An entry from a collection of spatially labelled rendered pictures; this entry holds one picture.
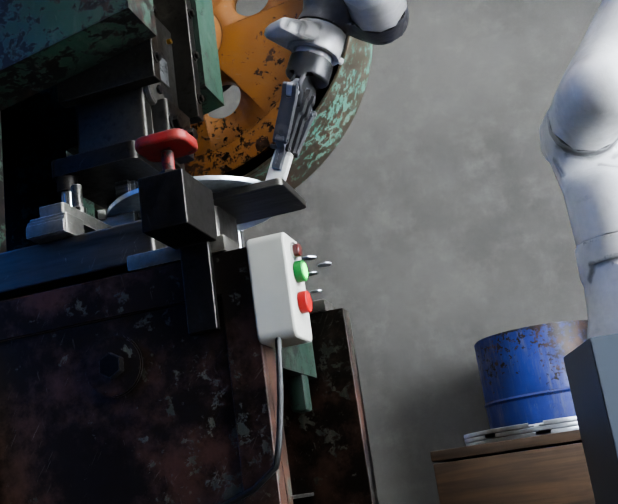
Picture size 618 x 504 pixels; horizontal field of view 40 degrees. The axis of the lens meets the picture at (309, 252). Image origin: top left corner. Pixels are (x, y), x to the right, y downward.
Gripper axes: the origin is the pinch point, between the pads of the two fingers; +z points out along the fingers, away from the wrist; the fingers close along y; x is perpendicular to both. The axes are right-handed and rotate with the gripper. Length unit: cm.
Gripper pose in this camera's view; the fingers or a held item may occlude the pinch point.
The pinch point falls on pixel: (278, 172)
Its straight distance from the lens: 138.7
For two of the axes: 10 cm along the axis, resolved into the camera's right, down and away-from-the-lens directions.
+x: -9.2, -2.2, 3.1
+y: 2.6, 2.4, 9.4
